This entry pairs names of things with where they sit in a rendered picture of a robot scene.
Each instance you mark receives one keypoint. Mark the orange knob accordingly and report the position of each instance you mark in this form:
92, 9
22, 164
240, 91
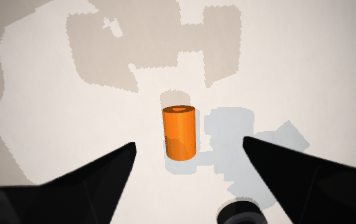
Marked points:
180, 132

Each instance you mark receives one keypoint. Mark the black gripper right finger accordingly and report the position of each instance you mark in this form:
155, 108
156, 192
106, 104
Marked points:
310, 189

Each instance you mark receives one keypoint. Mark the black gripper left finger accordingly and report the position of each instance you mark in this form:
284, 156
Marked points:
89, 194

